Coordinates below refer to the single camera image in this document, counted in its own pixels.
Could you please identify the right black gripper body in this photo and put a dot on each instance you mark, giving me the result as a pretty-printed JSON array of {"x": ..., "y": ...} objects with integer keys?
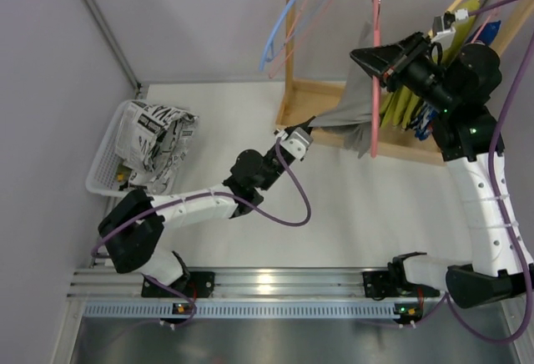
[{"x": 405, "y": 58}]

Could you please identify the white plastic basket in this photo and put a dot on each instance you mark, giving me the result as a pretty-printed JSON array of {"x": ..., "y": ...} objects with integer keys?
[{"x": 101, "y": 177}]

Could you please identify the pink hanger right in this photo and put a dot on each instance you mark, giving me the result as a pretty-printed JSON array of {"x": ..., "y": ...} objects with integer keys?
[{"x": 492, "y": 13}]

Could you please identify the slotted cable duct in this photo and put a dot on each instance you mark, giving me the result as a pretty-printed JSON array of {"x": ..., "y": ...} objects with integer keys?
[{"x": 368, "y": 310}]

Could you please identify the green trousers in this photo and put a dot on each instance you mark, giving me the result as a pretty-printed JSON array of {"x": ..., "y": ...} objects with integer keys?
[{"x": 399, "y": 108}]

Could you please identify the wooden clothes rack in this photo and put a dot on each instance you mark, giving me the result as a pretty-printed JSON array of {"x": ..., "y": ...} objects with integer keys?
[{"x": 304, "y": 97}]

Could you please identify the pink trouser hanger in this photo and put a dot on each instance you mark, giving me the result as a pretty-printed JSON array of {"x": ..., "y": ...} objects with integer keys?
[{"x": 375, "y": 90}]

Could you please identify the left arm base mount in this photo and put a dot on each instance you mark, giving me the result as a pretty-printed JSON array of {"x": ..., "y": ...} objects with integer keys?
[{"x": 199, "y": 284}]

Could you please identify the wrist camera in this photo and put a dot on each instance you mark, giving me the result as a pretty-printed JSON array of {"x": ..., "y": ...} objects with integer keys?
[
  {"x": 443, "y": 28},
  {"x": 296, "y": 141}
]

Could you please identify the blue hanger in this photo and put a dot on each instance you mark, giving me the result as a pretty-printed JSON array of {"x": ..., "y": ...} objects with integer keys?
[{"x": 288, "y": 17}]

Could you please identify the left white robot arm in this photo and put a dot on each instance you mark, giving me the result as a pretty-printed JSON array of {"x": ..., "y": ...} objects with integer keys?
[{"x": 132, "y": 233}]

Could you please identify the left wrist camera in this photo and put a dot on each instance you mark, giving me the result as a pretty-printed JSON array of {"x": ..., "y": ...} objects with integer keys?
[{"x": 296, "y": 141}]

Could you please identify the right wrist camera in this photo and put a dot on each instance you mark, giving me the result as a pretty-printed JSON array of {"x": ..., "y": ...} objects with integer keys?
[{"x": 443, "y": 28}]

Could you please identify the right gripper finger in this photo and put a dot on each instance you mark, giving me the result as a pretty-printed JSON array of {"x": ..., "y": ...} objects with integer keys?
[
  {"x": 414, "y": 45},
  {"x": 385, "y": 63}
]

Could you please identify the blue patterned trousers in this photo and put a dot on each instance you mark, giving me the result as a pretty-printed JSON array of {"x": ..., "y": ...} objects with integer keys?
[{"x": 421, "y": 119}]

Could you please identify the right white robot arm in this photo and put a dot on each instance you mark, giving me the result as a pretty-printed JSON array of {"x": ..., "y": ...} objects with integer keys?
[{"x": 500, "y": 266}]

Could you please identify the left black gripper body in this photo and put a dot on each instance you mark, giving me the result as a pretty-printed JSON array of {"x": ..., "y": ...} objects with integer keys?
[{"x": 274, "y": 159}]

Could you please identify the aluminium rail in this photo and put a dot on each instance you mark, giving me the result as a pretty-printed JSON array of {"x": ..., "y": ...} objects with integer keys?
[{"x": 234, "y": 283}]

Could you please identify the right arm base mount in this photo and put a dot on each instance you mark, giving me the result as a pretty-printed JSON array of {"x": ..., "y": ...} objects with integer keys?
[{"x": 380, "y": 284}]

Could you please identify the black white printed cloth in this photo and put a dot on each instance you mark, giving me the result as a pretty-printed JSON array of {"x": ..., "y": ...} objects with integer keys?
[{"x": 152, "y": 141}]

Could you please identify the grey trousers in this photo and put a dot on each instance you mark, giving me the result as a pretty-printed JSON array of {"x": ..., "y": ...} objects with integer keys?
[{"x": 351, "y": 117}]

